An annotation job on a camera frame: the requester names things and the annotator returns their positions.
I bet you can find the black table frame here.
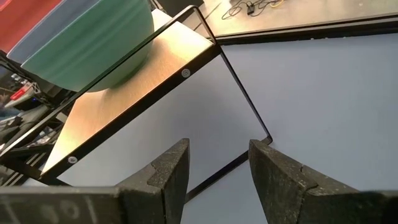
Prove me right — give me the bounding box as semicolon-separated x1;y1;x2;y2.
214;12;398;46

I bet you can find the red plastic bowl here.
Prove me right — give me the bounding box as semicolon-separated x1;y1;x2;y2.
0;0;63;54

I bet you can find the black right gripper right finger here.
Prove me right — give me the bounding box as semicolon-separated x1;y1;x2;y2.
248;138;398;224

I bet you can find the green plastic bowl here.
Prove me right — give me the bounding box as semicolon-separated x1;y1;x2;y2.
21;0;155;93

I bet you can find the black floor cable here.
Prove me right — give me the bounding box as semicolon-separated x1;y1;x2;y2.
221;0;280;21

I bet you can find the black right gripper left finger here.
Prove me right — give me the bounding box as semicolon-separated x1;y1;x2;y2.
116;138;191;224

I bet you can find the wooden shelf with black frame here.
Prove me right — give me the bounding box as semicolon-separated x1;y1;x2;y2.
0;5;274;203

